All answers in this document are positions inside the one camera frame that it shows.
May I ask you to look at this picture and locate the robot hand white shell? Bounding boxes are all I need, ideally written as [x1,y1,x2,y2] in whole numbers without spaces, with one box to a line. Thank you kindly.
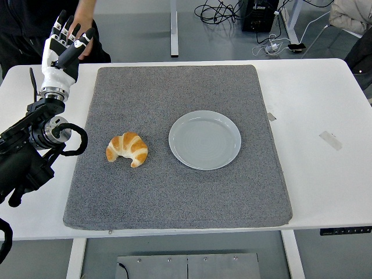
[41,9,96,92]

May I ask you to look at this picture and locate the golden croissant bread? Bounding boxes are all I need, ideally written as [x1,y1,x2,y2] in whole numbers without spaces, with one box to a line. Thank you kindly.
[105,131,149,169]

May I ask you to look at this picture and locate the grey round plate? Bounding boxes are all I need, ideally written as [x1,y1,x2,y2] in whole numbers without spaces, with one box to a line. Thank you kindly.
[168,110,242,171]

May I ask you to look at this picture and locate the grey metal plate with screws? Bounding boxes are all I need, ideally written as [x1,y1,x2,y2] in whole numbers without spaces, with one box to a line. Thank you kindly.
[115,252,262,279]

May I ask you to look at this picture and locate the person's hand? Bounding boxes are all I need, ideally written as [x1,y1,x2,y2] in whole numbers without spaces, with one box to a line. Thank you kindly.
[67,16,96,60]

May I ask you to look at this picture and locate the person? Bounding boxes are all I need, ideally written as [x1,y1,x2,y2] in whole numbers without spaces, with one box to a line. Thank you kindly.
[0,0,112,79]

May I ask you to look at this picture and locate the white desk leg straight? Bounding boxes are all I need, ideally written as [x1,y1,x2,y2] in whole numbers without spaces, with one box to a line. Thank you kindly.
[169,0,179,58]

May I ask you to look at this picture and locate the grey fabric mat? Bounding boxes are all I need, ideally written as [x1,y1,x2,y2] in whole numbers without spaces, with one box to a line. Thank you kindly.
[63,64,293,231]

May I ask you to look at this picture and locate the white table leg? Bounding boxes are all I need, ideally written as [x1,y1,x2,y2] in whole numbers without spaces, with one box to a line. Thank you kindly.
[280,230,306,279]
[66,238,88,279]

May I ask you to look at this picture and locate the black computer tower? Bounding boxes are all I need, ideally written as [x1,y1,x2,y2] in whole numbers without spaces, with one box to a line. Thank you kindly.
[241,0,280,33]

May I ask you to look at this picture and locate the black phone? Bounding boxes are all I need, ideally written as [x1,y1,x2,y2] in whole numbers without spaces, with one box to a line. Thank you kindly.
[287,42,307,54]

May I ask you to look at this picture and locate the white desk leg slanted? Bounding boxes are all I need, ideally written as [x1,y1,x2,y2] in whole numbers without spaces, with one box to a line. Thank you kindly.
[282,0,301,45]

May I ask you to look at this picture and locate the large grey tape piece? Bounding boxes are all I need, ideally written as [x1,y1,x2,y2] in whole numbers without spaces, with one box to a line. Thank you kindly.
[319,130,343,151]

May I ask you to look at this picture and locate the beige padded jacket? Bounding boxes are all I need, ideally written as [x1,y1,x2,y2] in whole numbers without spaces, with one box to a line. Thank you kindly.
[328,0,372,36]

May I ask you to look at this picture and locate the black garment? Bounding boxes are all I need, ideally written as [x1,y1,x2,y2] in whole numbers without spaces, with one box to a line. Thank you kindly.
[344,34,372,102]

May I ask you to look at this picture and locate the black table control panel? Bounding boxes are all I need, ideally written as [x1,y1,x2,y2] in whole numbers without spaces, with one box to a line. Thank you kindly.
[320,226,372,236]

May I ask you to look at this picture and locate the tangled black cables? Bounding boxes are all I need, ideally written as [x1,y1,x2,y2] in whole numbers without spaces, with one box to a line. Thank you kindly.
[194,0,245,24]

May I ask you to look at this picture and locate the thin black cable on plate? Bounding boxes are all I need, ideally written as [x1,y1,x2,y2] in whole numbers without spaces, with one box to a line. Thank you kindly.
[116,262,130,279]

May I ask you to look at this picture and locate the white charger with cable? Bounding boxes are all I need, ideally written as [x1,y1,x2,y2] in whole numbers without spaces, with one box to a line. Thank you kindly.
[251,34,292,58]

